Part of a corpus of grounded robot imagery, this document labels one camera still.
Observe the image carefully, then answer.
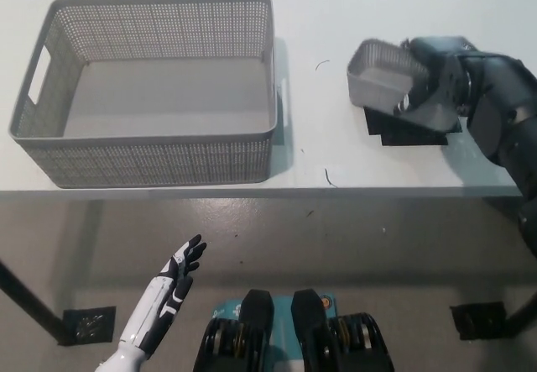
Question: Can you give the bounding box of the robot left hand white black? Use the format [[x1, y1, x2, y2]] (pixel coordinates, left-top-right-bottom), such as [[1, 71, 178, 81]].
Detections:
[[118, 233, 208, 354]]

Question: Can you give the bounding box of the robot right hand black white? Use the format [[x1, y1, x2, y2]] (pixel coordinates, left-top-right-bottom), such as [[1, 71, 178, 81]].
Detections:
[[393, 34, 478, 134]]

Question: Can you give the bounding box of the small grey perforated plastic basket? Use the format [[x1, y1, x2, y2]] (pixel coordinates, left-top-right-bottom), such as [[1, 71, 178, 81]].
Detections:
[[346, 39, 430, 111]]

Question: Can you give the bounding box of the black ribbed robot body block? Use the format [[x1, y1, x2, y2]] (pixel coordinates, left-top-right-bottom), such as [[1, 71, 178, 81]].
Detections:
[[291, 289, 395, 372], [192, 289, 276, 372]]

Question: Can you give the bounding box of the black floor pad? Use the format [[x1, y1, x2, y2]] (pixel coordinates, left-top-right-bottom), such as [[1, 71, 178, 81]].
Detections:
[[62, 304, 117, 346], [449, 301, 508, 342]]

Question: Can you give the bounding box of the black table leg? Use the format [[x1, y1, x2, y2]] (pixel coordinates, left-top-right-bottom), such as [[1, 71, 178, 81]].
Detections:
[[0, 258, 70, 346], [504, 278, 537, 340]]

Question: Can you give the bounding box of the large grey perforated plastic basket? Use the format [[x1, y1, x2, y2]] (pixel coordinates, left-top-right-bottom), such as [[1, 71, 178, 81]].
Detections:
[[7, 0, 290, 189]]

